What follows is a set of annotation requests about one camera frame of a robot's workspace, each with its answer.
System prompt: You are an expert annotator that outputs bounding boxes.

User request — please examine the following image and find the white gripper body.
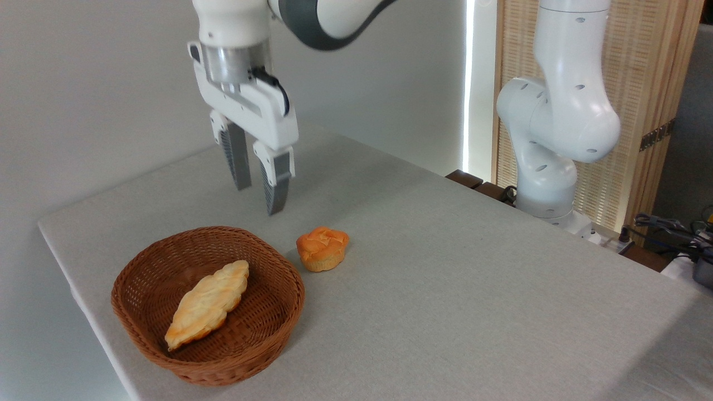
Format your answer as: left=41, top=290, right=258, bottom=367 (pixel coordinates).
left=193, top=64, right=299, bottom=151

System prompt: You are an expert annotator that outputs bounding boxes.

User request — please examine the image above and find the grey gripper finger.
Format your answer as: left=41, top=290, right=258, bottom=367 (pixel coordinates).
left=209, top=110, right=253, bottom=192
left=252, top=140, right=295, bottom=217

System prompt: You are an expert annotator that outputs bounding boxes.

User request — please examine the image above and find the round orange bread roll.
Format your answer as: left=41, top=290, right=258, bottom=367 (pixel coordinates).
left=296, top=226, right=350, bottom=273

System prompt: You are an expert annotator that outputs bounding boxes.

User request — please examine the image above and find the long pale leaf-shaped bread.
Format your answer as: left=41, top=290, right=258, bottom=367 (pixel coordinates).
left=164, top=260, right=250, bottom=351

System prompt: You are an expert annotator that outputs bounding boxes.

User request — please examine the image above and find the brown wicker basket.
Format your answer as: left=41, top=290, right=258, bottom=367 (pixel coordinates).
left=111, top=226, right=306, bottom=387

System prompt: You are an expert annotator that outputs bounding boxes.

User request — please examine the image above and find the dark brown wooden block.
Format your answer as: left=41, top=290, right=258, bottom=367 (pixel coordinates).
left=473, top=182, right=516, bottom=206
left=446, top=169, right=484, bottom=190

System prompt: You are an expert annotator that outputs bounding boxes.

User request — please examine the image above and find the white vertical light strip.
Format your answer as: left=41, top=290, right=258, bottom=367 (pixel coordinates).
left=461, top=0, right=475, bottom=173

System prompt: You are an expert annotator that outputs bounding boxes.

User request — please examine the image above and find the grey tablecloth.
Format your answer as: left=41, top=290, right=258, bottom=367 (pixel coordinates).
left=38, top=125, right=713, bottom=401

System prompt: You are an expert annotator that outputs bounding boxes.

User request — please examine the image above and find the wooden slatted folding screen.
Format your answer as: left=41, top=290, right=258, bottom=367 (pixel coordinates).
left=491, top=0, right=706, bottom=247

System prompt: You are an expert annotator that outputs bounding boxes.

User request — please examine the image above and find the dark metal screen hinge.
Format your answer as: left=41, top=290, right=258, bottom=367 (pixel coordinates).
left=639, top=119, right=676, bottom=153

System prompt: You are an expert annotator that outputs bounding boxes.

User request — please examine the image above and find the grey metal container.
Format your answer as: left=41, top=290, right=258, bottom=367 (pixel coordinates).
left=692, top=258, right=713, bottom=290

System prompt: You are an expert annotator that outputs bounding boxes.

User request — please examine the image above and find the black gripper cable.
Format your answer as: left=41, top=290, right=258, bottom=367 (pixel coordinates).
left=250, top=66, right=291, bottom=117

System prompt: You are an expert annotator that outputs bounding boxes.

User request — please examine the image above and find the bundle of dark cables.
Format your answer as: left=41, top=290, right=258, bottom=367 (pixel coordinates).
left=632, top=206, right=713, bottom=263

